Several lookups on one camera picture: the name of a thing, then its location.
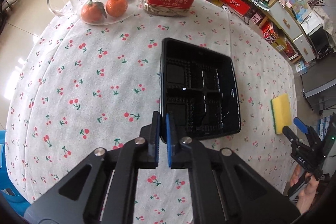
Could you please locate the black plastic food tray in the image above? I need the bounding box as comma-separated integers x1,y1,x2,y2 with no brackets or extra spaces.
160,38,241,140

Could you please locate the person's right hand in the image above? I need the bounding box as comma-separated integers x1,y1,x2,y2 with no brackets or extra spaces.
289,165,319,214

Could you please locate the yellow green sponge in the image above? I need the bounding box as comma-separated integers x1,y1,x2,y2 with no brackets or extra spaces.
271,93,292,135

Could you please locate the grey refrigerator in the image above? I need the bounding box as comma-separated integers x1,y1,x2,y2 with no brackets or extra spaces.
301,53,336,112

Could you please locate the cherry print tablecloth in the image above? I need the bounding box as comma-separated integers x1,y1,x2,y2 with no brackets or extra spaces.
4,0,299,224

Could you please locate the black microwave oven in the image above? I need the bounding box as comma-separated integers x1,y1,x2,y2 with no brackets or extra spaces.
309,27,333,59

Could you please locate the orange tangerine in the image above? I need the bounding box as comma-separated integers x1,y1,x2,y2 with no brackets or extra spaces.
81,0,106,23
105,0,128,18

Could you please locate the blue plastic stool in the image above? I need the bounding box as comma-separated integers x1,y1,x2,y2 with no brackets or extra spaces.
0,130,30,217

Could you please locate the red gift box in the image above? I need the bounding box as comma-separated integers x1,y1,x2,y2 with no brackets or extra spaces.
220,0,251,15

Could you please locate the colourful map poster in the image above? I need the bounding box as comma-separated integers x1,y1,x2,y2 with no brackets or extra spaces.
286,0,311,24

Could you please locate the long wooden tv cabinet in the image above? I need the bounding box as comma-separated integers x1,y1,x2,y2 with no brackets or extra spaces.
218,0,316,63

